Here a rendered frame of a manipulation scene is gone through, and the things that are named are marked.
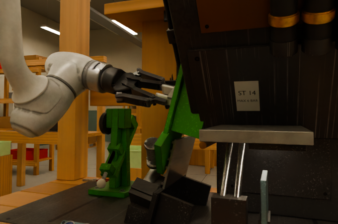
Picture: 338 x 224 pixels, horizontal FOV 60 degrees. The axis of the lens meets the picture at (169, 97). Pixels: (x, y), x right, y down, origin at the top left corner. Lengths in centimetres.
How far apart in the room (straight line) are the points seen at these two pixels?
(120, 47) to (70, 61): 1121
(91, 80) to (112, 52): 1136
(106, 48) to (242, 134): 1198
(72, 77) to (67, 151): 49
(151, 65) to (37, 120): 47
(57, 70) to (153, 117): 39
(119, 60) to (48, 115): 1123
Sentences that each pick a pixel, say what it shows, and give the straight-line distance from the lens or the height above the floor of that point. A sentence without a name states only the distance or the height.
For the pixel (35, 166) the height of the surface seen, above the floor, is 16.
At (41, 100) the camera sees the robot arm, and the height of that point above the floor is 119.
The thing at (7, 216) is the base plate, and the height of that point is 90.
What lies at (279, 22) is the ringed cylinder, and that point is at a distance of 48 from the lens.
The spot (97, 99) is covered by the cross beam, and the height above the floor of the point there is 121.
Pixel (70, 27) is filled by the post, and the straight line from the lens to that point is 132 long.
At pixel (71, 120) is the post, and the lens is 127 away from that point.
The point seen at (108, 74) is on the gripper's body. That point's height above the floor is 126.
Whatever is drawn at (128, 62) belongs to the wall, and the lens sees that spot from 1185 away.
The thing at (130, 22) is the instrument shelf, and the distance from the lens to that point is 117.
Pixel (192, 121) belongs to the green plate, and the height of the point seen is 114.
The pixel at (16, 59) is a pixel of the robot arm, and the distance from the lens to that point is 79.
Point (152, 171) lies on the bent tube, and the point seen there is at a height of 101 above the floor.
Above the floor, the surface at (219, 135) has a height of 112.
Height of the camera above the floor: 116
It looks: 3 degrees up
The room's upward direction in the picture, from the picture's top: straight up
